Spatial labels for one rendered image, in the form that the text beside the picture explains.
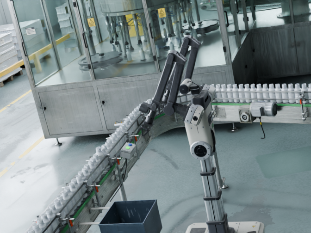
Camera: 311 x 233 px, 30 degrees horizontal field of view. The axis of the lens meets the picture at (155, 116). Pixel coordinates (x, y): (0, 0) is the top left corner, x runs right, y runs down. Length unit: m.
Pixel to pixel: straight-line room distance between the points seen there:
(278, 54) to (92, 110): 3.01
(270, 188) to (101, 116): 2.87
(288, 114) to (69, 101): 3.65
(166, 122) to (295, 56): 3.91
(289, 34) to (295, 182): 3.47
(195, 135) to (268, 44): 4.92
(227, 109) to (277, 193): 1.00
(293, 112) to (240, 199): 1.13
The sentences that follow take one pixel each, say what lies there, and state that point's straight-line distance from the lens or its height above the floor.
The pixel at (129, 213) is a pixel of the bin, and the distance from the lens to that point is 4.08.
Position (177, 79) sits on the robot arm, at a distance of 3.99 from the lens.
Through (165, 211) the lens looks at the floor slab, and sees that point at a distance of 5.85.
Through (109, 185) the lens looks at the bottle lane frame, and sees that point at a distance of 4.43.
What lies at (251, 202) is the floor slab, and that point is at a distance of 5.73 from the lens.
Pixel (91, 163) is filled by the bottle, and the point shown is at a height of 1.16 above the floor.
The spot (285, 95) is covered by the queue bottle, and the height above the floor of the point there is 1.08.
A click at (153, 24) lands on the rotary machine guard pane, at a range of 7.29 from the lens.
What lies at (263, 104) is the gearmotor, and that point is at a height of 1.03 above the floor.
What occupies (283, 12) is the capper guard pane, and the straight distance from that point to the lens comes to 8.92.
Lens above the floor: 2.70
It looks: 18 degrees down
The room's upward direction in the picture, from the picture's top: 12 degrees counter-clockwise
